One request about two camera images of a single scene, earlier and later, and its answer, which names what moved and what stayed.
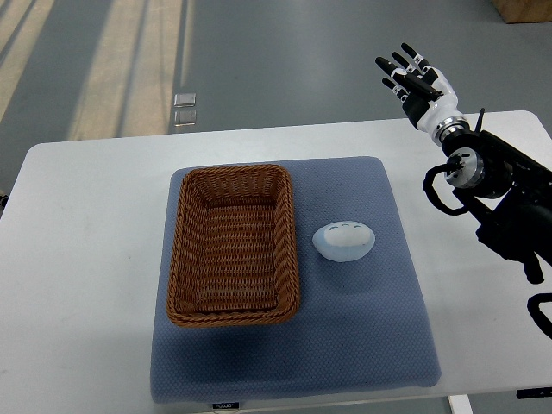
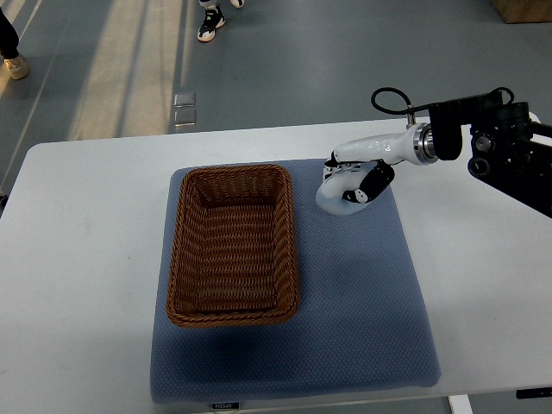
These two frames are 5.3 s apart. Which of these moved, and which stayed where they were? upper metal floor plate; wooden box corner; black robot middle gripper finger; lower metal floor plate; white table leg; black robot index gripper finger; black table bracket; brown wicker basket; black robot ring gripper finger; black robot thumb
Moved: black robot thumb; black robot middle gripper finger; black robot index gripper finger; black robot ring gripper finger
Stayed: black table bracket; brown wicker basket; white table leg; wooden box corner; upper metal floor plate; lower metal floor plate
